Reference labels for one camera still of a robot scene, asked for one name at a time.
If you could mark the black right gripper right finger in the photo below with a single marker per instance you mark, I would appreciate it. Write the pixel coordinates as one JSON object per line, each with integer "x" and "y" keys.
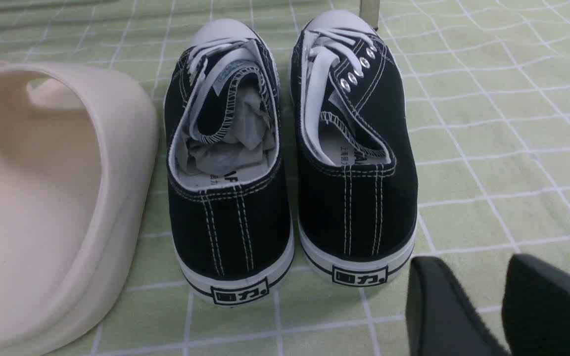
{"x": 536, "y": 308}

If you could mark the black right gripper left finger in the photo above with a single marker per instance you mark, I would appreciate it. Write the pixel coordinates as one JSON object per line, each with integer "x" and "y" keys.
{"x": 440, "y": 318}

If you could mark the metal shoe rack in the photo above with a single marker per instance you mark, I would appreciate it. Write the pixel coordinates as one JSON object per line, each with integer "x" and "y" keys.
{"x": 369, "y": 11}

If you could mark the black canvas sneaker right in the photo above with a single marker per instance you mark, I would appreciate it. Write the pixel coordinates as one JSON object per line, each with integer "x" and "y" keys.
{"x": 357, "y": 177}

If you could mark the black canvas sneaker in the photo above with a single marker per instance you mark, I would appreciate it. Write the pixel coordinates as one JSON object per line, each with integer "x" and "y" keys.
{"x": 357, "y": 177}
{"x": 227, "y": 196}

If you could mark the green checkered tablecloth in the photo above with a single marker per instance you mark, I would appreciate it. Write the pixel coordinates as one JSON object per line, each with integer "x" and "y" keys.
{"x": 487, "y": 85}

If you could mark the black canvas sneaker left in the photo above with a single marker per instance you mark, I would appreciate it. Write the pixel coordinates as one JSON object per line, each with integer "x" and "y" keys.
{"x": 227, "y": 196}

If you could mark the cream slipper right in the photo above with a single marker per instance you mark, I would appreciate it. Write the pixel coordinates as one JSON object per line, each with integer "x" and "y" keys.
{"x": 78, "y": 146}

